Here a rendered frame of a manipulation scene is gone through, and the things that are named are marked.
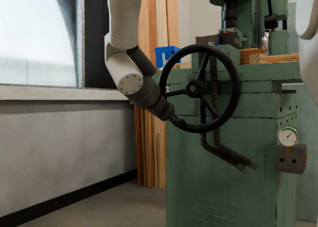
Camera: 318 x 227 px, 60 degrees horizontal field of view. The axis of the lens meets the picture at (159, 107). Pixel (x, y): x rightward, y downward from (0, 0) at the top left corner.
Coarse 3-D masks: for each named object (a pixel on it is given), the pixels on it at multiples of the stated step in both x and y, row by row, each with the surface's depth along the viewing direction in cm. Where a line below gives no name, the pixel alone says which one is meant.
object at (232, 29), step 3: (231, 27) 112; (234, 27) 112; (219, 30) 115; (225, 30) 113; (228, 30) 113; (231, 30) 112; (234, 30) 112; (237, 30) 114; (219, 33) 115; (237, 33) 113; (240, 33) 118; (240, 36) 119; (243, 36) 122; (240, 39) 119; (240, 42) 119; (243, 42) 122; (240, 45) 119; (243, 45) 122; (240, 48) 121; (243, 48) 123
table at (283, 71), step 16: (256, 64) 96; (272, 64) 93; (288, 64) 91; (176, 80) 113; (208, 80) 96; (224, 80) 94; (240, 80) 96; (256, 80) 96; (272, 80) 94; (288, 80) 94
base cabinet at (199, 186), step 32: (224, 128) 103; (256, 128) 96; (192, 160) 110; (256, 160) 96; (192, 192) 110; (224, 192) 103; (256, 192) 97; (288, 192) 117; (192, 224) 110; (224, 224) 103; (256, 224) 97; (288, 224) 119
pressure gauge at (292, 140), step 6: (288, 126) 86; (282, 132) 86; (288, 132) 85; (294, 132) 84; (282, 138) 86; (288, 138) 85; (294, 138) 84; (282, 144) 86; (288, 144) 85; (294, 144) 84; (288, 150) 87
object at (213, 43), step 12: (204, 72) 95; (216, 72) 93; (216, 84) 93; (216, 96) 92; (204, 108) 94; (216, 108) 92; (204, 120) 94; (216, 132) 91; (204, 144) 93; (216, 144) 91; (228, 156) 92; (240, 156) 89; (240, 168) 90; (252, 168) 89
